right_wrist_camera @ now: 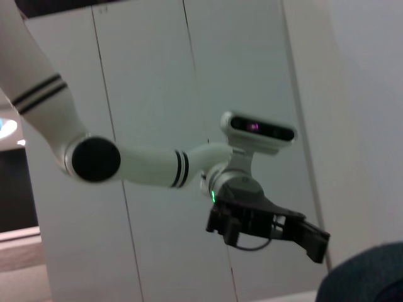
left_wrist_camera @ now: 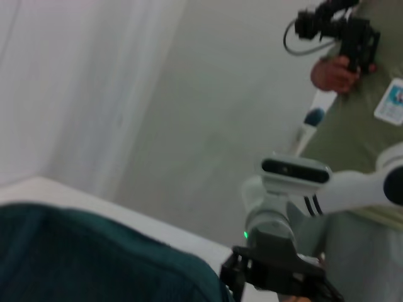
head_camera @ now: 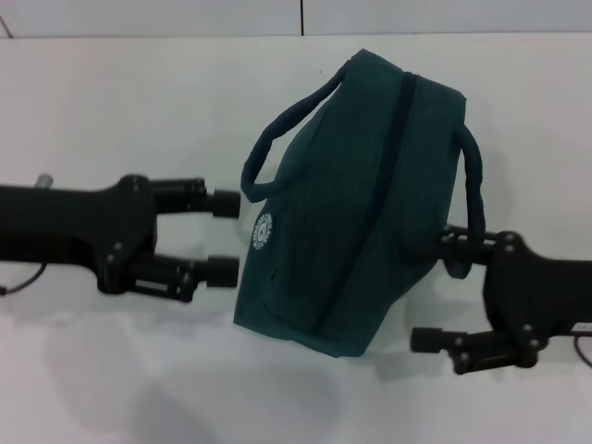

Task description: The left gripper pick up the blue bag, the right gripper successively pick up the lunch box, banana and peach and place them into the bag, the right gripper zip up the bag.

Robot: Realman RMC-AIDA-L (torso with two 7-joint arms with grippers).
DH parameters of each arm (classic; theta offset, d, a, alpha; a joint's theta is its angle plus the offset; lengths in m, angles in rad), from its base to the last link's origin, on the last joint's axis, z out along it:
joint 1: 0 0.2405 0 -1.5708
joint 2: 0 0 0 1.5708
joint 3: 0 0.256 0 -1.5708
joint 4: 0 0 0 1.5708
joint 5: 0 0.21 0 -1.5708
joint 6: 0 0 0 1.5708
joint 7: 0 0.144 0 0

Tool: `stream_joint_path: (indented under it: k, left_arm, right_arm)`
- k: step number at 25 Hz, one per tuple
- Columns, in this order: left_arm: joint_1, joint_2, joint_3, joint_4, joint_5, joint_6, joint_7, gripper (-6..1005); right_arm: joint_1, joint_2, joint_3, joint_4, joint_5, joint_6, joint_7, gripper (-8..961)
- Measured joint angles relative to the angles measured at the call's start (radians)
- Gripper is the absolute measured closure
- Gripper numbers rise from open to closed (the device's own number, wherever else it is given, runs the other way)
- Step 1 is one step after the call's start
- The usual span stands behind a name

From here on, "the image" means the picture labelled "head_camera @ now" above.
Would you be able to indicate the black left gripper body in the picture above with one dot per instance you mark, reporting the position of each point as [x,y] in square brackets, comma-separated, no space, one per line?
[69,222]

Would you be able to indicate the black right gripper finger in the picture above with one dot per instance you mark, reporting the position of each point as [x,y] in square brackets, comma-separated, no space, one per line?
[472,344]
[458,247]

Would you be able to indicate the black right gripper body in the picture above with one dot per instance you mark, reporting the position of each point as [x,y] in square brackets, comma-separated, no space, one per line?
[541,296]

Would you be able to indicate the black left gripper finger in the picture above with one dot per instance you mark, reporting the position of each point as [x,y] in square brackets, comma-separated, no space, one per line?
[199,196]
[185,273]

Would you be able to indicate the dark teal lunch bag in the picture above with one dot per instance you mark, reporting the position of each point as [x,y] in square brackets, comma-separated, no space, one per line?
[361,231]

